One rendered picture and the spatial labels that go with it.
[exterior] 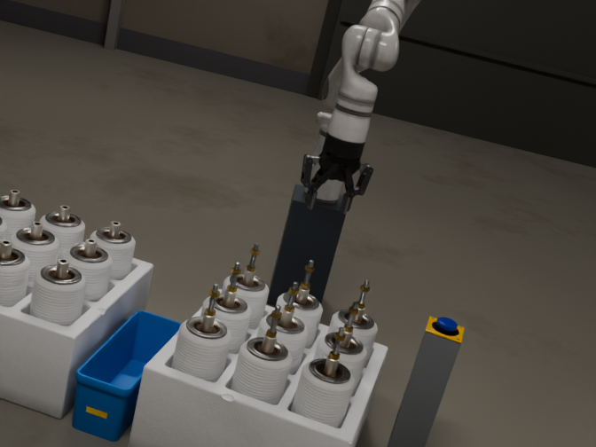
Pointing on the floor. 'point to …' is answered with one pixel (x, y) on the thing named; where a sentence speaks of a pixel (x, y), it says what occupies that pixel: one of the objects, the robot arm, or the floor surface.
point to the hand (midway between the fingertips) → (327, 204)
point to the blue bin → (118, 375)
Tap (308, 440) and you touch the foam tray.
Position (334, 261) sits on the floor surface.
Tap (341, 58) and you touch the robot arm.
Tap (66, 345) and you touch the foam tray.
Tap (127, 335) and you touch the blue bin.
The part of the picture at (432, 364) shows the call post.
